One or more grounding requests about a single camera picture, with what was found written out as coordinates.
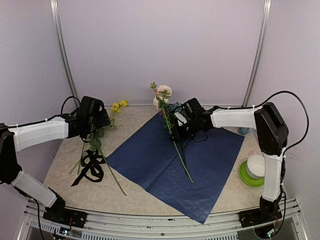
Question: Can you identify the front aluminium rail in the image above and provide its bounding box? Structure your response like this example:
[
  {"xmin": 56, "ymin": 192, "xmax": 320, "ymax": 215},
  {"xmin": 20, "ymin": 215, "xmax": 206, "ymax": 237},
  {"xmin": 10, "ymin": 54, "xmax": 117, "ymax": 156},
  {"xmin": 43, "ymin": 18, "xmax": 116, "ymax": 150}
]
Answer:
[{"xmin": 17, "ymin": 198, "xmax": 309, "ymax": 240}]

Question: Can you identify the blue fake rose bunch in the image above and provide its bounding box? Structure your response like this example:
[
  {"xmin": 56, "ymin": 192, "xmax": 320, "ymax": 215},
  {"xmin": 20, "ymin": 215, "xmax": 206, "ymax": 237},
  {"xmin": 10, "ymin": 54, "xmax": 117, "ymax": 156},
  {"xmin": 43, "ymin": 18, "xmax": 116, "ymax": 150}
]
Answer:
[{"xmin": 166, "ymin": 102, "xmax": 183, "ymax": 116}]

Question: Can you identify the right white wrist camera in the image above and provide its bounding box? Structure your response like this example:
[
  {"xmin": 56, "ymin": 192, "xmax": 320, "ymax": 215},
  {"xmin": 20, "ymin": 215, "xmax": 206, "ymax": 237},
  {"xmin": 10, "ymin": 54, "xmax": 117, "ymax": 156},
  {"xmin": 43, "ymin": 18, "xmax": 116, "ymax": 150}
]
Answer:
[{"xmin": 173, "ymin": 112, "xmax": 187, "ymax": 127}]

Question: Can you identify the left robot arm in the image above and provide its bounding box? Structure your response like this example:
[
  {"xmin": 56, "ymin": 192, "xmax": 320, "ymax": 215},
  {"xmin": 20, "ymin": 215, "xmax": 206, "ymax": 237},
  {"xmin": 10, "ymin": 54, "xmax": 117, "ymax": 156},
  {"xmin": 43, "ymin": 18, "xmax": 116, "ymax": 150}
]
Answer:
[{"xmin": 0, "ymin": 96, "xmax": 111, "ymax": 228}]

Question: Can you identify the pink fake rose bunch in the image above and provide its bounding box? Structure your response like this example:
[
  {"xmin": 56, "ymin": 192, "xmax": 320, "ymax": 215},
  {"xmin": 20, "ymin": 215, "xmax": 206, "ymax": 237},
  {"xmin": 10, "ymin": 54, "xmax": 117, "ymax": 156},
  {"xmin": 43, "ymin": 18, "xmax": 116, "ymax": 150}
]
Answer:
[{"xmin": 150, "ymin": 82, "xmax": 194, "ymax": 184}]

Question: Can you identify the yellow fake flower stem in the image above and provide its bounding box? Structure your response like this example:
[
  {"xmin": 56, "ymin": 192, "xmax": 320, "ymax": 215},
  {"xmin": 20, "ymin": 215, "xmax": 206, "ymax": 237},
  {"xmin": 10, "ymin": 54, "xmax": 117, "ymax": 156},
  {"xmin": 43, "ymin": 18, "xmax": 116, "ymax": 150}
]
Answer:
[{"xmin": 105, "ymin": 99, "xmax": 129, "ymax": 129}]

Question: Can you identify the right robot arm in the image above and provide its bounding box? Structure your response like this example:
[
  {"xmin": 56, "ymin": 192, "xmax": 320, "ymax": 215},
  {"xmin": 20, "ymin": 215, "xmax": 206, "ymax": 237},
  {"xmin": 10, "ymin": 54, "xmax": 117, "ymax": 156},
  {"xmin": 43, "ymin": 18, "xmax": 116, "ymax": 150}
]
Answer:
[{"xmin": 168, "ymin": 98, "xmax": 289, "ymax": 228}]

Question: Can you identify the right aluminium frame post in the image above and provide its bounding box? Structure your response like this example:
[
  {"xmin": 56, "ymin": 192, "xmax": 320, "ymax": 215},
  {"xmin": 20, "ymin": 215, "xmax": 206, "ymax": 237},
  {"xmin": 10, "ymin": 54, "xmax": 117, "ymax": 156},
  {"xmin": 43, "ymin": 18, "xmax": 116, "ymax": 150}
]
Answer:
[{"xmin": 241, "ymin": 0, "xmax": 272, "ymax": 107}]

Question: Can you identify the left aluminium frame post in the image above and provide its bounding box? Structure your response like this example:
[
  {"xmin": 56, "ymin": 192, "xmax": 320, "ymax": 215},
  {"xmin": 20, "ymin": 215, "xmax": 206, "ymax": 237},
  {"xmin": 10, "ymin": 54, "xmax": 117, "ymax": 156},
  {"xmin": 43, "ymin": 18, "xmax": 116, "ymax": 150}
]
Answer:
[{"xmin": 49, "ymin": 0, "xmax": 80, "ymax": 107}]

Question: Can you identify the aluminium frame post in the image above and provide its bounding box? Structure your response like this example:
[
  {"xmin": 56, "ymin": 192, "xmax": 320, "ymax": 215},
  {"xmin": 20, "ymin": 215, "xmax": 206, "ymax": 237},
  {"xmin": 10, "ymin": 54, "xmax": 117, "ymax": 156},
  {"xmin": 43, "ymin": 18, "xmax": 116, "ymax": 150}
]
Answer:
[
  {"xmin": 241, "ymin": 0, "xmax": 272, "ymax": 107},
  {"xmin": 49, "ymin": 0, "xmax": 80, "ymax": 107}
]

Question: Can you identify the green plate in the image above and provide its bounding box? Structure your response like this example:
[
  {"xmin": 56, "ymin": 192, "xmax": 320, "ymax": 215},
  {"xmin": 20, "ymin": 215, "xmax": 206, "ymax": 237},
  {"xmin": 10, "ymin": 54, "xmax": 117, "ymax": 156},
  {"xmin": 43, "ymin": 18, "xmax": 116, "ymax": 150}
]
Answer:
[{"xmin": 238, "ymin": 160, "xmax": 264, "ymax": 188}]

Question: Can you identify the white ceramic bowl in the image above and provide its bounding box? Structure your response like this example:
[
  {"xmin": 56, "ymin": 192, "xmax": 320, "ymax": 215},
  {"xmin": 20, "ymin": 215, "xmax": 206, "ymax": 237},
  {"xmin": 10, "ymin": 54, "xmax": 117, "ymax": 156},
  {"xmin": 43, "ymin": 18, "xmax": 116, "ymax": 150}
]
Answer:
[{"xmin": 245, "ymin": 155, "xmax": 265, "ymax": 180}]

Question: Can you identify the light blue ceramic mug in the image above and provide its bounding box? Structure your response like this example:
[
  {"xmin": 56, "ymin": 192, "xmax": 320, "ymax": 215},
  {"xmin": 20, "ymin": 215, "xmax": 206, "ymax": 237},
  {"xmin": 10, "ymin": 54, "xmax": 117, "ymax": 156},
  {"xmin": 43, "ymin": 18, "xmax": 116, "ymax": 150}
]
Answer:
[{"xmin": 237, "ymin": 127, "xmax": 252, "ymax": 136}]

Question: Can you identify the black ribbon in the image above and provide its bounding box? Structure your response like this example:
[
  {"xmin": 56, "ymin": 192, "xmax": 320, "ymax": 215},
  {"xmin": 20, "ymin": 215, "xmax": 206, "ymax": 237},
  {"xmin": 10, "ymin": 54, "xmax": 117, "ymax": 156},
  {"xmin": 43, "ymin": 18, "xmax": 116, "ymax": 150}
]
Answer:
[{"xmin": 71, "ymin": 149, "xmax": 104, "ymax": 187}]

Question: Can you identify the blue wrapping paper sheet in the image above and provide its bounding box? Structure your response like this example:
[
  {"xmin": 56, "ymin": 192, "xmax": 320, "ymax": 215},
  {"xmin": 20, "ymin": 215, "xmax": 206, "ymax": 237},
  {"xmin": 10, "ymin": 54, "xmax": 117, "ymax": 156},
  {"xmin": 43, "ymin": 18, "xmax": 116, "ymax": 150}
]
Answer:
[{"xmin": 107, "ymin": 114, "xmax": 244, "ymax": 224}]

